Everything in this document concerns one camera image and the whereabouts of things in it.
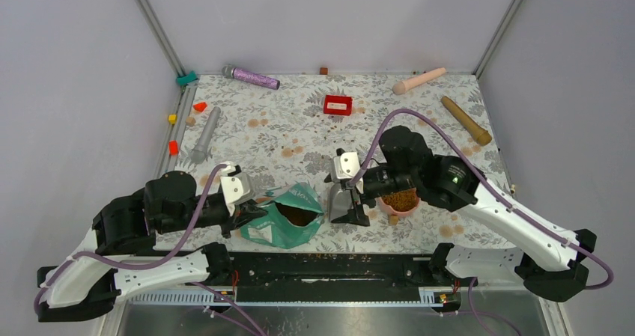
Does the pink toy stick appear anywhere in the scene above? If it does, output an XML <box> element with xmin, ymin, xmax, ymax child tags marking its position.
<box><xmin>392</xmin><ymin>67</ymin><xmax>446</xmax><ymax>95</ymax></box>

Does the teal clip in corner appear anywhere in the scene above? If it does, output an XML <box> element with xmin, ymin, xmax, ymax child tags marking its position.
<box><xmin>175</xmin><ymin>71</ymin><xmax>198</xmax><ymax>87</ymax></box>

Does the brown wooden rolling pin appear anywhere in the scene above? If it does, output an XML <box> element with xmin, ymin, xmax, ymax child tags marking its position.
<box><xmin>440</xmin><ymin>96</ymin><xmax>493</xmax><ymax>146</ymax></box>

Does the pink pet bowl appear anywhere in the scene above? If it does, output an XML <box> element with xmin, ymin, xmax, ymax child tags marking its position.
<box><xmin>377</xmin><ymin>189</ymin><xmax>420</xmax><ymax>218</ymax></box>

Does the red square toy block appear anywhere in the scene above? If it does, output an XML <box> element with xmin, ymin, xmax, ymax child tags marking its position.
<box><xmin>323</xmin><ymin>94</ymin><xmax>353</xmax><ymax>116</ymax></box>

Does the purple glitter microphone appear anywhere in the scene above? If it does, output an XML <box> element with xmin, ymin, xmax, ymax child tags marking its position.
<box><xmin>221</xmin><ymin>64</ymin><xmax>280</xmax><ymax>90</ymax></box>

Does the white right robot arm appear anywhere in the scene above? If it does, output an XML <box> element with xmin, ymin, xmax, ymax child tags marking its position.
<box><xmin>326</xmin><ymin>126</ymin><xmax>597</xmax><ymax>302</ymax></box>

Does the brown kibble in pink bowl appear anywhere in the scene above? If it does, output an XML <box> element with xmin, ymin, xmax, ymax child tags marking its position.
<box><xmin>381</xmin><ymin>189</ymin><xmax>419</xmax><ymax>213</ymax></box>

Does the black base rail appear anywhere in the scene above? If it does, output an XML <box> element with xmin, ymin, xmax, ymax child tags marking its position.
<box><xmin>184</xmin><ymin>250</ymin><xmax>480</xmax><ymax>304</ymax></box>

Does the floral table mat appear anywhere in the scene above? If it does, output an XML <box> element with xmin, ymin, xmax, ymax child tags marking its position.
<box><xmin>164</xmin><ymin>74</ymin><xmax>511</xmax><ymax>254</ymax></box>

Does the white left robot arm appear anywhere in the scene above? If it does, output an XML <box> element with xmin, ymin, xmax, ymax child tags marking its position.
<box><xmin>34</xmin><ymin>162</ymin><xmax>266</xmax><ymax>323</ymax></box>

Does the grey cylinder tool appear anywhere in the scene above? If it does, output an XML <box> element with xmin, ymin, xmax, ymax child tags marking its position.
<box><xmin>189</xmin><ymin>106</ymin><xmax>221</xmax><ymax>164</ymax></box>

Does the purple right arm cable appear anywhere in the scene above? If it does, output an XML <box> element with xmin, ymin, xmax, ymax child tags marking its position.
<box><xmin>349</xmin><ymin>109</ymin><xmax>615</xmax><ymax>336</ymax></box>

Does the green dog food bag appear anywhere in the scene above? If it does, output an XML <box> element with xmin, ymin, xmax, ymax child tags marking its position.
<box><xmin>240</xmin><ymin>182</ymin><xmax>324</xmax><ymax>249</ymax></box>

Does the grey plastic scoop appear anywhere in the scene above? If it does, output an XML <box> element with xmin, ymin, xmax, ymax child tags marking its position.
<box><xmin>327</xmin><ymin>183</ymin><xmax>353</xmax><ymax>224</ymax></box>

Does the orange toy block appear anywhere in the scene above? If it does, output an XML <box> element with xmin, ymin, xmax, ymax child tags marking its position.
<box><xmin>168</xmin><ymin>140</ymin><xmax>180</xmax><ymax>156</ymax></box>

